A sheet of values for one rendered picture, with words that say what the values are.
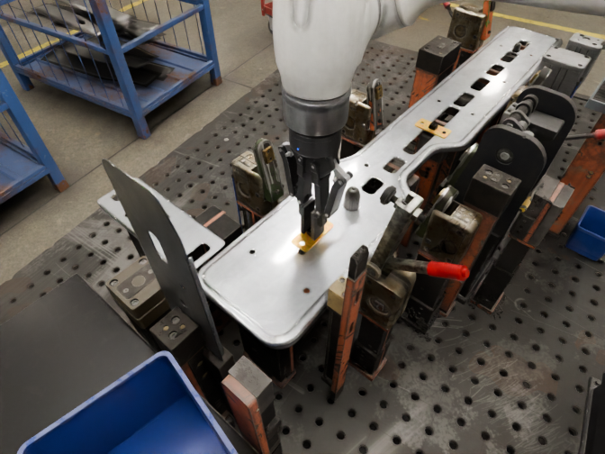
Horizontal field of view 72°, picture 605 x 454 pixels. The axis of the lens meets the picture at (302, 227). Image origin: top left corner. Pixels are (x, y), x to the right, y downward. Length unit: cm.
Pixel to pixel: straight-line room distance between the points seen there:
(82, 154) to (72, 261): 166
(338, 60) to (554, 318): 89
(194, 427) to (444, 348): 63
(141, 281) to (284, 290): 23
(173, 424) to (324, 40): 50
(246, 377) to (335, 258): 37
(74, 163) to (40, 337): 215
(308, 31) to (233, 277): 43
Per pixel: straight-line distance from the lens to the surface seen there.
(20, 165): 268
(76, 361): 70
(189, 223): 84
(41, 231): 249
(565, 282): 128
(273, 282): 72
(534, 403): 107
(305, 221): 73
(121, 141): 288
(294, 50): 49
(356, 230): 80
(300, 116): 54
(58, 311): 76
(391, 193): 57
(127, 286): 70
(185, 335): 61
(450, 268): 60
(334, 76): 50
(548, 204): 86
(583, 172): 124
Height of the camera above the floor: 160
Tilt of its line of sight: 49 degrees down
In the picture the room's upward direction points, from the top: straight up
